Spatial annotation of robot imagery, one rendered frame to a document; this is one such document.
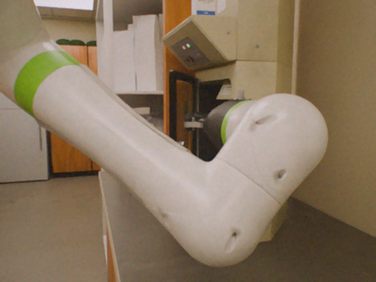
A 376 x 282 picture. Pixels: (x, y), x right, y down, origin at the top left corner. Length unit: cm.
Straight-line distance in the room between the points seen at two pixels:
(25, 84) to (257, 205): 37
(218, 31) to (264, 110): 46
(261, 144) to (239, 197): 6
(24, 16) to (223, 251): 42
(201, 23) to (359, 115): 57
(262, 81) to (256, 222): 54
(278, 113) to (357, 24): 81
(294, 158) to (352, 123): 77
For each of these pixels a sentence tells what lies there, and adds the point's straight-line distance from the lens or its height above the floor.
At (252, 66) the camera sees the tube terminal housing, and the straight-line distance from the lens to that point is 86.
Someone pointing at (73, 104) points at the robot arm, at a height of 131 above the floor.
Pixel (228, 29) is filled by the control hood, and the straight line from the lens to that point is 85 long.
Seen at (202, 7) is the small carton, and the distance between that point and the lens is 89.
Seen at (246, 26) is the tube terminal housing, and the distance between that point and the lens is 87.
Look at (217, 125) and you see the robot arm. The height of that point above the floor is 128.
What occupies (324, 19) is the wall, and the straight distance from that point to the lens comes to 130.
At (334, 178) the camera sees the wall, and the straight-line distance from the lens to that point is 123.
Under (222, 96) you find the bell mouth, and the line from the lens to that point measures 96.
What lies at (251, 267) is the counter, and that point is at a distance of 83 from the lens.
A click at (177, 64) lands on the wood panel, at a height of 143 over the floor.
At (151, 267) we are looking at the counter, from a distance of 82.
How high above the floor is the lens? 132
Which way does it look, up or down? 7 degrees down
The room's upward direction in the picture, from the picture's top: straight up
